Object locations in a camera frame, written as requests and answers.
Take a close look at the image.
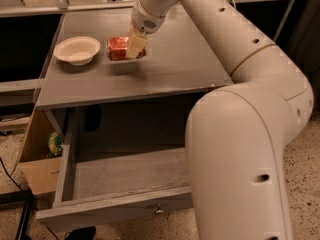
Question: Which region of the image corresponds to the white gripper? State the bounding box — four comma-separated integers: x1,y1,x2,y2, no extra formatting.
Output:
126,1,164,59

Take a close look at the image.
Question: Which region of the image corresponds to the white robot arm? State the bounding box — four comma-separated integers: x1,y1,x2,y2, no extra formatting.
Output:
132,0,314,240

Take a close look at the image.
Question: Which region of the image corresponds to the open grey top drawer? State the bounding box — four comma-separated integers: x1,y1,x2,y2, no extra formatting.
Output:
36,148,192,232

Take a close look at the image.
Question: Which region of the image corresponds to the metal drawer knob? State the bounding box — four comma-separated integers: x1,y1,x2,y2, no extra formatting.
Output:
154,203,164,215

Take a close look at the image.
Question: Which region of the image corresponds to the white paper bowl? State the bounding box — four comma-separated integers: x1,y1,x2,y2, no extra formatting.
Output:
53,36,101,66

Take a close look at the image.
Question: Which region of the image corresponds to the grey wooden cabinet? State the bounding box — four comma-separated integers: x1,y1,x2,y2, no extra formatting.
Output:
36,5,231,160

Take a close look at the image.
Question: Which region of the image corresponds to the green snack bag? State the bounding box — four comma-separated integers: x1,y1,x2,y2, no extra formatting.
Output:
48,132,63,156

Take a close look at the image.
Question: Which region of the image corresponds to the thin metal rod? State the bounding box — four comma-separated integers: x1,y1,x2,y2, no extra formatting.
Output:
273,0,296,42

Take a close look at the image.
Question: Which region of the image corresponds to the cardboard box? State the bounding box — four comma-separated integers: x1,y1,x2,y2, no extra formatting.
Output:
18,110,61,195

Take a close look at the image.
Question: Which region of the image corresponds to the black object on floor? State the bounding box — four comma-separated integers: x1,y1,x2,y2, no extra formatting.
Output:
65,227,96,240

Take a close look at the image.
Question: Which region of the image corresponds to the grey metal rail frame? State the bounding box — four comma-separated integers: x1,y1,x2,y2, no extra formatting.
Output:
0,0,298,18

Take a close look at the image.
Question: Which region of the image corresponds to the black floor cable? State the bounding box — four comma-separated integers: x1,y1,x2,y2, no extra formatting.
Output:
0,156,25,192

